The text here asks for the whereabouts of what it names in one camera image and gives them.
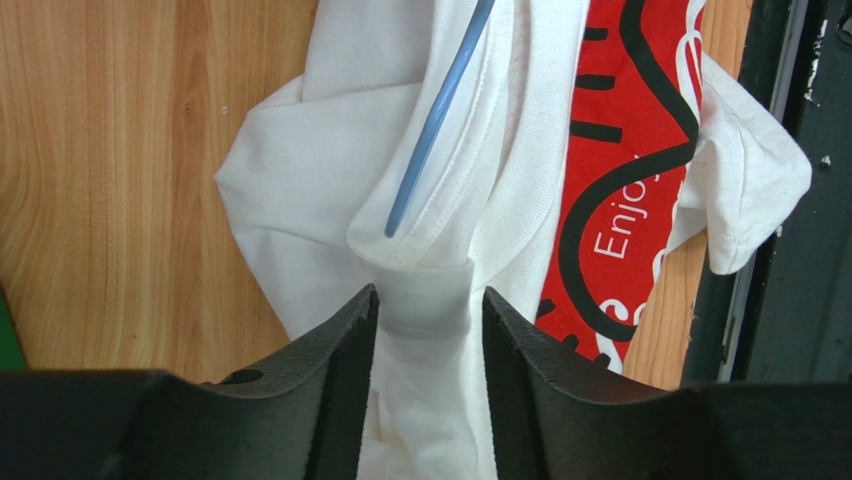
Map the blue wire hanger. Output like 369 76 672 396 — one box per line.
384 0 495 238

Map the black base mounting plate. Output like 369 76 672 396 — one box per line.
674 1 851 384

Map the white t-shirt red print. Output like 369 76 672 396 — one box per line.
214 0 813 480

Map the green plastic bin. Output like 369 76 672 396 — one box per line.
0 291 27 370

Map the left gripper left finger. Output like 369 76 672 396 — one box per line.
1 286 379 479

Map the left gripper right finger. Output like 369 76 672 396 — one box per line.
482 288 851 479

